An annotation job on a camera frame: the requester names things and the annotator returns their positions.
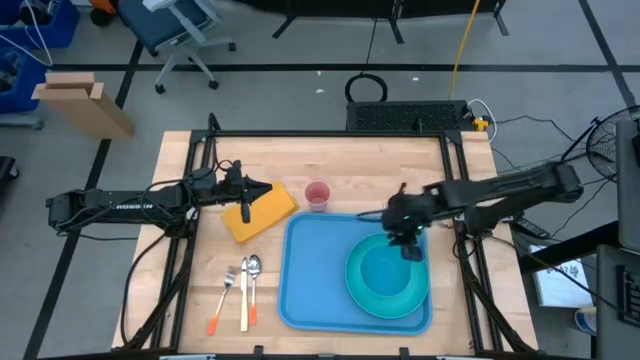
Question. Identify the blue plastic bowl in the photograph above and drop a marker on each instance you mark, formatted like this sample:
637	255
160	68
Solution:
385	272

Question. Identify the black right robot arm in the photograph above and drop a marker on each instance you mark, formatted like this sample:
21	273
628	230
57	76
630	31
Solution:
500	190

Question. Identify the white paper box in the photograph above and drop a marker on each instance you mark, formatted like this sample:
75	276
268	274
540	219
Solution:
560	280

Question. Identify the black aluminium table frame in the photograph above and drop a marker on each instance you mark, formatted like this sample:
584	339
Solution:
325	133

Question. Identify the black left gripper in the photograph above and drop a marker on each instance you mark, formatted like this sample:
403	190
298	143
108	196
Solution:
230	190

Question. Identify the blue plastic tray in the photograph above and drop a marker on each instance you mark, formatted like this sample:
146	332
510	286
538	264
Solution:
315	280

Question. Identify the grey monitor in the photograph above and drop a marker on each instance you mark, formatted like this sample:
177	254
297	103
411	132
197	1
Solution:
627	190

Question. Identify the black floor fan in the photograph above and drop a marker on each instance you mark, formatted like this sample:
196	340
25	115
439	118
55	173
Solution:
602	145

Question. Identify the blue office chair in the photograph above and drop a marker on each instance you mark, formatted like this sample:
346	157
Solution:
165	20

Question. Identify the black computer case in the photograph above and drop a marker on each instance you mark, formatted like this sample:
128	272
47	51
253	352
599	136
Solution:
407	116

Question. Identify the black table legs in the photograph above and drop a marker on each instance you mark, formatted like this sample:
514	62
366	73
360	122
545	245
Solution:
395	22

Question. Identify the blue storage bin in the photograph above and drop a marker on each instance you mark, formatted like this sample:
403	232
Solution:
55	27
20	92

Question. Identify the yellow power plug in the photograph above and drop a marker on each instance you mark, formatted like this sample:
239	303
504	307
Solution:
480	124

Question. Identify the pink plastic cup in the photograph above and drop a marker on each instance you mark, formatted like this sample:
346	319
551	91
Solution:
318	197

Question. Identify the green plastic plate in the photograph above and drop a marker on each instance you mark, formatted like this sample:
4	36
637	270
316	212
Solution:
357	295

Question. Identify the tall brown cardboard box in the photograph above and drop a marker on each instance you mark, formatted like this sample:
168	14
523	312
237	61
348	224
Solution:
85	107

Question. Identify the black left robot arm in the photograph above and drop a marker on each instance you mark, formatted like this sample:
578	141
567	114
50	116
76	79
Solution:
125	205

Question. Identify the orange cloth napkin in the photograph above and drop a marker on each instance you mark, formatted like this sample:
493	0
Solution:
265	215

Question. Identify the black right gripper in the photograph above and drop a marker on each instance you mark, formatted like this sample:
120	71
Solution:
405	212

